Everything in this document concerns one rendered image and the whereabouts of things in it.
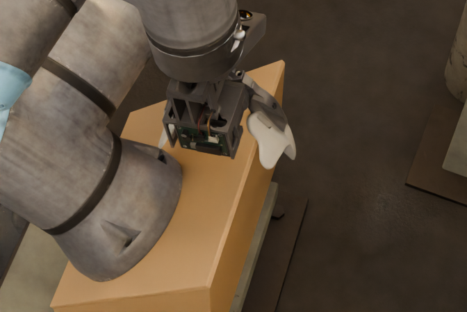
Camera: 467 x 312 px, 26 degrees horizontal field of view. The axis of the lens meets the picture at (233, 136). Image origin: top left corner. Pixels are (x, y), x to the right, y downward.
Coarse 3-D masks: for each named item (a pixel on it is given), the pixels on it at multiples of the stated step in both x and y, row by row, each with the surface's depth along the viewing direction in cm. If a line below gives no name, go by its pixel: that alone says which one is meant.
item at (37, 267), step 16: (272, 192) 145; (272, 208) 146; (32, 224) 142; (32, 240) 141; (48, 240) 141; (256, 240) 141; (16, 256) 140; (32, 256) 140; (48, 256) 140; (64, 256) 140; (256, 256) 141; (16, 272) 139; (32, 272) 139; (48, 272) 139; (0, 288) 138; (16, 288) 137; (32, 288) 137; (48, 288) 137; (240, 288) 137; (0, 304) 136; (16, 304) 136; (32, 304) 136; (48, 304) 136; (240, 304) 137
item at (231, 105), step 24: (240, 72) 105; (192, 96) 97; (216, 96) 102; (240, 96) 103; (168, 120) 103; (192, 120) 101; (216, 120) 102; (240, 120) 108; (192, 144) 105; (216, 144) 104
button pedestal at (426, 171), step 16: (432, 112) 165; (448, 112) 165; (464, 112) 145; (432, 128) 164; (448, 128) 164; (464, 128) 148; (432, 144) 162; (448, 144) 162; (464, 144) 151; (416, 160) 161; (432, 160) 161; (448, 160) 157; (464, 160) 155; (416, 176) 159; (432, 176) 159; (448, 176) 159; (464, 176) 159; (432, 192) 158; (448, 192) 158; (464, 192) 158
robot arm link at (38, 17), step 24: (0, 0) 88; (24, 0) 88; (48, 0) 89; (0, 24) 88; (24, 24) 88; (48, 24) 90; (0, 48) 88; (24, 48) 89; (48, 48) 91; (0, 72) 88; (24, 72) 90; (0, 96) 89
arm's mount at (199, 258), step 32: (128, 128) 146; (160, 128) 139; (192, 160) 128; (224, 160) 123; (256, 160) 123; (192, 192) 124; (224, 192) 118; (256, 192) 132; (192, 224) 120; (224, 224) 115; (256, 224) 142; (160, 256) 121; (192, 256) 116; (224, 256) 117; (64, 288) 133; (96, 288) 127; (128, 288) 122; (160, 288) 117; (192, 288) 113; (224, 288) 125
